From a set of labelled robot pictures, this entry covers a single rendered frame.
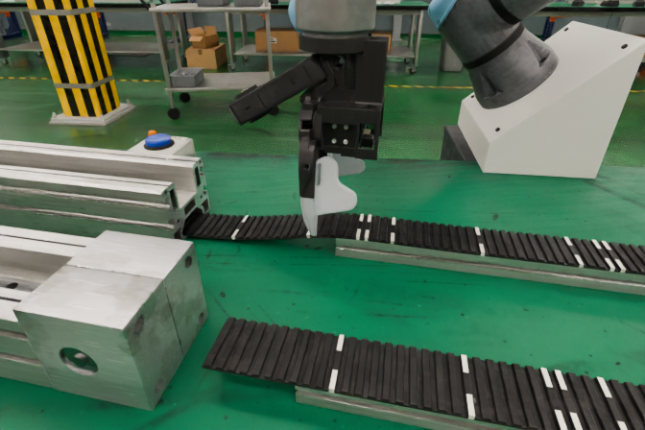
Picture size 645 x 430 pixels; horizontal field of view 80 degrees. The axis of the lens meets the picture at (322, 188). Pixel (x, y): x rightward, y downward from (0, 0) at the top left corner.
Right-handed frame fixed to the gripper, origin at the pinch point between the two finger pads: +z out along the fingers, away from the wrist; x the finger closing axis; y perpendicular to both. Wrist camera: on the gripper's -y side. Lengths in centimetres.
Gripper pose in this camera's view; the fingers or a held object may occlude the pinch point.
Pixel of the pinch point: (315, 207)
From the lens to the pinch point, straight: 47.1
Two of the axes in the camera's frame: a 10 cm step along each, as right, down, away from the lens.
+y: 9.8, 1.0, -1.7
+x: 2.0, -4.8, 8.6
